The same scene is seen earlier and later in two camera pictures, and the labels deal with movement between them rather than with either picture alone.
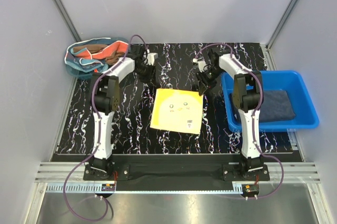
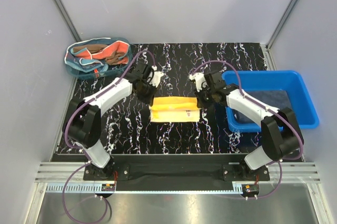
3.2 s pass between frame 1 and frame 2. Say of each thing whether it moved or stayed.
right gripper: moved
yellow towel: moved
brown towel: stayed
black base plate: stayed
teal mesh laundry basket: stayed
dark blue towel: stayed
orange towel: stayed
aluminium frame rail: stayed
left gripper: moved
